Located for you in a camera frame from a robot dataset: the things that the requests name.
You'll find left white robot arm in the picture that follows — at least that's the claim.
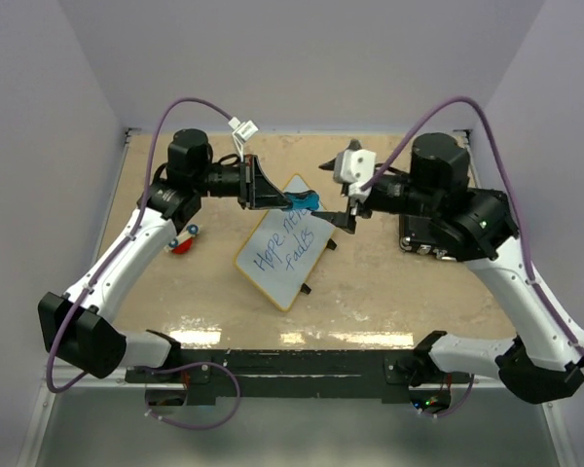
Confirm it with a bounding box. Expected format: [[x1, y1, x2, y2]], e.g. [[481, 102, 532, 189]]
[[38, 128, 293, 381]]

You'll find blue whiteboard eraser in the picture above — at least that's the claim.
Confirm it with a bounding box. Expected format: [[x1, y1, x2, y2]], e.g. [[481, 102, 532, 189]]
[[284, 190, 320, 212]]

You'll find black hard case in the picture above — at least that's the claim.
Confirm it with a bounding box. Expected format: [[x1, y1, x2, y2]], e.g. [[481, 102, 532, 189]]
[[398, 214, 456, 261]]

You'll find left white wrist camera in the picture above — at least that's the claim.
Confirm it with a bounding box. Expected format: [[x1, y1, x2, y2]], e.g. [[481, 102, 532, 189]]
[[228, 117, 259, 161]]

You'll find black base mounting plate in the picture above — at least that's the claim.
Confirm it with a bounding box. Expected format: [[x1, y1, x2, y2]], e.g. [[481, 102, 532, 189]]
[[126, 349, 445, 406]]

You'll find red white toy car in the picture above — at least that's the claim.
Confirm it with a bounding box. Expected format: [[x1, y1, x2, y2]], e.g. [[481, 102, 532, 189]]
[[164, 224, 200, 255]]

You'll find purple cable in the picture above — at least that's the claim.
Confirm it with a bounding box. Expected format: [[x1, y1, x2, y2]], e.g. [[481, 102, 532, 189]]
[[359, 95, 584, 419], [46, 97, 242, 429]]

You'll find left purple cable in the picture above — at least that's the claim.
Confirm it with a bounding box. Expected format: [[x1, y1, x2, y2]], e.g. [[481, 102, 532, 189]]
[[46, 97, 242, 429]]

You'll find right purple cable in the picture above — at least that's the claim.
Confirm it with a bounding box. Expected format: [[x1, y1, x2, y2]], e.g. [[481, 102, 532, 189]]
[[359, 95, 584, 419]]

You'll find yellow framed whiteboard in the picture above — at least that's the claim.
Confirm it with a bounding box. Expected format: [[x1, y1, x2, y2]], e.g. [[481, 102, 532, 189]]
[[234, 196, 337, 311]]

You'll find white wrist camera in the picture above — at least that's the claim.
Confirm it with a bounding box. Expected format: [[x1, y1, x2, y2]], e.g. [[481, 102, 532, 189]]
[[333, 149, 377, 183], [228, 117, 259, 161]]

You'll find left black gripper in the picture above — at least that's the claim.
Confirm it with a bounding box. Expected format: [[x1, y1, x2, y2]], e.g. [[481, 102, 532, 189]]
[[195, 154, 293, 209]]

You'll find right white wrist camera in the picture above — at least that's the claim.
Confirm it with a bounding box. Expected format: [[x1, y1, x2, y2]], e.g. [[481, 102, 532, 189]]
[[333, 149, 377, 183]]

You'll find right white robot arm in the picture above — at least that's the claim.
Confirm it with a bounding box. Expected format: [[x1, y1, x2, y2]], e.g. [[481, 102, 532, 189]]
[[318, 132, 584, 404]]

